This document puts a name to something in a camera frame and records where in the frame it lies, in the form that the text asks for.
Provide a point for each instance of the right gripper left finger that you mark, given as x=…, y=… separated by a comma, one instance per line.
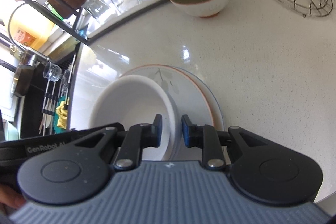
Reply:
x=132, y=142

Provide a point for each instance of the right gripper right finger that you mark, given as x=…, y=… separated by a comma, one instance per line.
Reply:
x=208, y=139

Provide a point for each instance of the white ceramic bowl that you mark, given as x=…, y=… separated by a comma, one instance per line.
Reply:
x=129, y=100

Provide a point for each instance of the white plate leaf flower pattern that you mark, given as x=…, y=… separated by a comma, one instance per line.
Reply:
x=183, y=88

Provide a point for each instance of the translucent plastic bowl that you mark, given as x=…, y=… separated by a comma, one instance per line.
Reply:
x=171, y=132

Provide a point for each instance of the tall steel kitchen faucet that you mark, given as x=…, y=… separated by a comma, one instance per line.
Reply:
x=29, y=57

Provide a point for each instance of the person's left hand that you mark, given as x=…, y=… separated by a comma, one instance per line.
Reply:
x=10, y=198

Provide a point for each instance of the white plate pink roses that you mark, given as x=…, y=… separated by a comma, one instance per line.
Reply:
x=210, y=97

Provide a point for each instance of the green sunflower mat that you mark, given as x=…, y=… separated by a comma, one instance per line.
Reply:
x=56, y=128

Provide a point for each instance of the yellow cloth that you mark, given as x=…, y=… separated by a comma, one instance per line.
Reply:
x=62, y=114

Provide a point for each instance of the roll-up sink drying rack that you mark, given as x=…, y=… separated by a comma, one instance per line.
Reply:
x=56, y=92

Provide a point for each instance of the crystal wine glass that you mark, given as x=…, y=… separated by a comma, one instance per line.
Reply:
x=52, y=72

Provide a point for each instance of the dark pan with lid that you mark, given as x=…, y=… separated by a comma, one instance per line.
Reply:
x=21, y=80

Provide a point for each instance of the small steel faucet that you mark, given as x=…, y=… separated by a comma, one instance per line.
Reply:
x=19, y=26

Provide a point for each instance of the white bowl under basket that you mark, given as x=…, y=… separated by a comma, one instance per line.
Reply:
x=200, y=8

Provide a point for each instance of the white drip tray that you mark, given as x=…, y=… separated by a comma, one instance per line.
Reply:
x=96, y=30

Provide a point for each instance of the upturned glass left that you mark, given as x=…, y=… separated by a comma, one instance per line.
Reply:
x=97, y=8

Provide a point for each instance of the yellow detergent jug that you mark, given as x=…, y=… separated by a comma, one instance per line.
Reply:
x=42, y=28

